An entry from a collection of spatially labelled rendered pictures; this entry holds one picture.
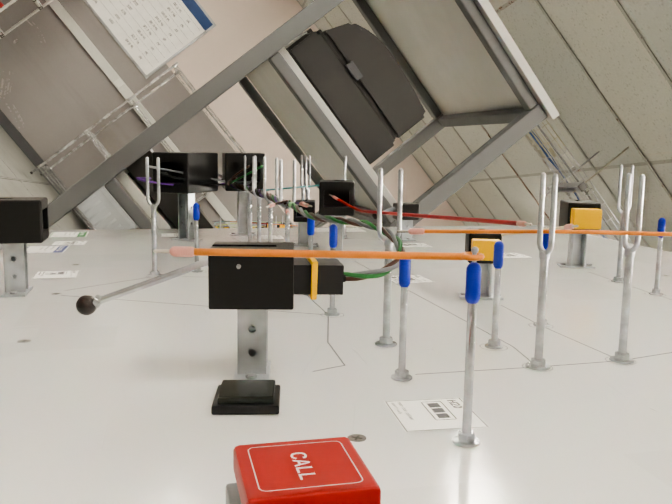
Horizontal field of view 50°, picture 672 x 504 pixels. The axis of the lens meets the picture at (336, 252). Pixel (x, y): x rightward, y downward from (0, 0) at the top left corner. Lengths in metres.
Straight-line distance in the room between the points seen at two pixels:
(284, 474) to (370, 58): 1.35
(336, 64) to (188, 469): 1.26
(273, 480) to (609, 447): 0.21
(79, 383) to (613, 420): 0.34
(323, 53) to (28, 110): 6.91
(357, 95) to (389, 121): 0.09
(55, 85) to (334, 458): 8.06
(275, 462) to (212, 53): 7.98
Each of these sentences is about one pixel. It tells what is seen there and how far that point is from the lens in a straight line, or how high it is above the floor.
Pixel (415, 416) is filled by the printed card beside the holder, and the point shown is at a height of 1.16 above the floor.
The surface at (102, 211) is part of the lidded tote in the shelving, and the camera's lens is 7.62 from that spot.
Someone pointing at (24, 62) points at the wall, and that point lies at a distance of 8.41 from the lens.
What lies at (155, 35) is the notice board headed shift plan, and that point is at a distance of 8.26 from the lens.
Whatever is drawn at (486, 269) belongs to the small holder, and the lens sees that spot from 0.80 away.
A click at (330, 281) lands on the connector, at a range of 0.49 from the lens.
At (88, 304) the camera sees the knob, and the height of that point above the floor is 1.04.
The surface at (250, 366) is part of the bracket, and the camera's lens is 0.51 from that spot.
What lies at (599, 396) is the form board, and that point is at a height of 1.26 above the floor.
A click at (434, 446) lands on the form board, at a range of 0.41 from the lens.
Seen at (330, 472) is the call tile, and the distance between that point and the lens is 0.29.
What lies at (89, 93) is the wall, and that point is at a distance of 8.24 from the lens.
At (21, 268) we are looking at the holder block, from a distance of 0.82.
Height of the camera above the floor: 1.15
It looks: 5 degrees up
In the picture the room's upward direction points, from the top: 51 degrees clockwise
